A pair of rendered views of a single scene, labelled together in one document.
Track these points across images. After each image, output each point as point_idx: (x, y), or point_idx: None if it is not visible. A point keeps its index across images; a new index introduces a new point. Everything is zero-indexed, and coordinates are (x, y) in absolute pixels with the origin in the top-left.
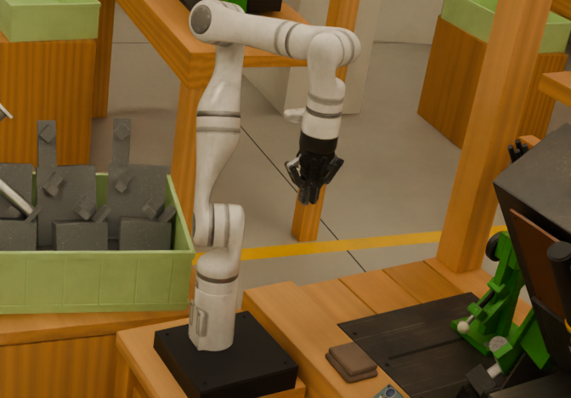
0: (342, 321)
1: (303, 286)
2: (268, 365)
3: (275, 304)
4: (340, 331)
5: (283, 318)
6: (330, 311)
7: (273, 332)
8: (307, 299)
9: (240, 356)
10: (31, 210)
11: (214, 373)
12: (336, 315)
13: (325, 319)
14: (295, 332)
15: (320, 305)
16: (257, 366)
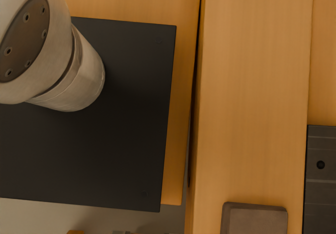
0: (331, 107)
1: None
2: (112, 186)
3: (236, 29)
4: (299, 147)
5: (224, 71)
6: (332, 72)
7: (198, 80)
8: (302, 38)
9: (82, 142)
10: None
11: (17, 164)
12: (335, 86)
13: (297, 105)
14: (218, 118)
15: (325, 49)
16: (93, 179)
